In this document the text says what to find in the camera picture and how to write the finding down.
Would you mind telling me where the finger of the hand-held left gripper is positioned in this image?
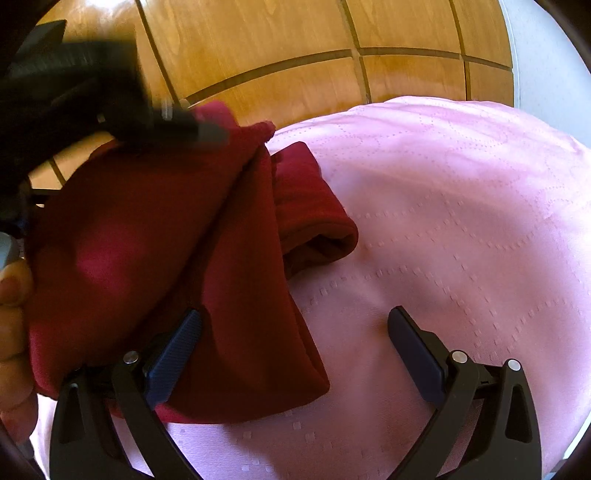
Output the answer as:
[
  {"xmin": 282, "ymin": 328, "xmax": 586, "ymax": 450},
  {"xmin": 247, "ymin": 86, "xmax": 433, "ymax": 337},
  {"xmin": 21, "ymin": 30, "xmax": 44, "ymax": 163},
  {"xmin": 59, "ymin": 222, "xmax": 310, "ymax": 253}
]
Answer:
[{"xmin": 115, "ymin": 107, "xmax": 230, "ymax": 148}]

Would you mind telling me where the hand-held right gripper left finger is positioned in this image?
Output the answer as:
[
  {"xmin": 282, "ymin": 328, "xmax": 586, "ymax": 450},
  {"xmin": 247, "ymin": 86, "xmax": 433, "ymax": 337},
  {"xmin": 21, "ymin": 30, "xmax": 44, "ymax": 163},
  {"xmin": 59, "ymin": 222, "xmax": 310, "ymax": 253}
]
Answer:
[{"xmin": 48, "ymin": 309, "xmax": 204, "ymax": 480}]

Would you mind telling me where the pink patterned bedspread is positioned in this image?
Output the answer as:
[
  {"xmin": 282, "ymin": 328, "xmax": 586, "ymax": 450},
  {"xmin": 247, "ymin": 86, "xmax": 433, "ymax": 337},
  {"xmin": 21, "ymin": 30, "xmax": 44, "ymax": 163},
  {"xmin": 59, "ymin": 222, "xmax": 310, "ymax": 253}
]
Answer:
[{"xmin": 28, "ymin": 95, "xmax": 591, "ymax": 480}]

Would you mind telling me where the person's left hand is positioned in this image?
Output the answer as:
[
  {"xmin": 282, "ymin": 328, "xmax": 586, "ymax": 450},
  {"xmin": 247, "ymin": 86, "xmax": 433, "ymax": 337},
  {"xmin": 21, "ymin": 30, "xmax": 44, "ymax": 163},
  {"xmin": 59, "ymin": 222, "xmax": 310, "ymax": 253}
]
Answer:
[{"xmin": 0, "ymin": 261, "xmax": 40, "ymax": 444}]

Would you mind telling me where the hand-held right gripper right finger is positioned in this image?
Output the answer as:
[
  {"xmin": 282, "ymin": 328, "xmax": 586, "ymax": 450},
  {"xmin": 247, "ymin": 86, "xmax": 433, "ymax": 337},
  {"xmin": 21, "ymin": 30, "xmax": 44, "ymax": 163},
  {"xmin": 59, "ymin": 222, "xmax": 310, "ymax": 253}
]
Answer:
[{"xmin": 388, "ymin": 305, "xmax": 548, "ymax": 480}]

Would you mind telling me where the maroon sweatshirt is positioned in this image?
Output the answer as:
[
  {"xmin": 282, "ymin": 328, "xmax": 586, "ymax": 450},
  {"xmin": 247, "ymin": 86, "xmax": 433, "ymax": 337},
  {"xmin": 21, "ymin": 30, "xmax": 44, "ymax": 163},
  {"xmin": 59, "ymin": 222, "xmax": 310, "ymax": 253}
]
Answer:
[{"xmin": 25, "ymin": 102, "xmax": 360, "ymax": 423}]

